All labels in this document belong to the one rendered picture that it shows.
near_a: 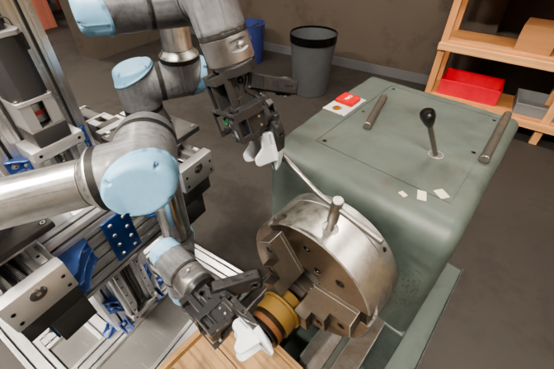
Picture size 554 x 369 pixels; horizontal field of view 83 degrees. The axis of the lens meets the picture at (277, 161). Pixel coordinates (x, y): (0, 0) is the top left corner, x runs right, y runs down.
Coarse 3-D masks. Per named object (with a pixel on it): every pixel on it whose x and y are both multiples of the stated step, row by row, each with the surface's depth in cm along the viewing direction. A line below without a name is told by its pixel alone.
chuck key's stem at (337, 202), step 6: (336, 198) 57; (342, 198) 57; (336, 204) 56; (342, 204) 56; (330, 210) 58; (336, 210) 57; (330, 216) 58; (336, 216) 58; (330, 222) 59; (336, 222) 60; (330, 228) 61
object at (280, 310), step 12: (264, 300) 64; (276, 300) 62; (288, 300) 64; (264, 312) 61; (276, 312) 61; (288, 312) 61; (264, 324) 59; (276, 324) 60; (288, 324) 61; (276, 336) 59
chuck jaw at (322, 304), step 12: (312, 288) 66; (324, 288) 66; (312, 300) 64; (324, 300) 64; (336, 300) 63; (300, 312) 62; (312, 312) 62; (324, 312) 61; (336, 312) 61; (348, 312) 61; (360, 312) 61; (300, 324) 63; (324, 324) 61; (336, 324) 61; (348, 324) 59; (348, 336) 60
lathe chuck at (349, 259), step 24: (288, 216) 67; (312, 216) 65; (288, 240) 67; (312, 240) 60; (336, 240) 60; (360, 240) 62; (312, 264) 64; (336, 264) 59; (360, 264) 59; (384, 264) 63; (336, 288) 63; (360, 288) 58; (384, 288) 63; (360, 336) 66
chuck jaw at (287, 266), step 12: (276, 228) 68; (264, 240) 67; (276, 240) 65; (276, 252) 65; (288, 252) 66; (264, 264) 66; (276, 264) 64; (288, 264) 66; (300, 264) 68; (276, 276) 65; (288, 276) 65; (276, 288) 63; (288, 288) 65
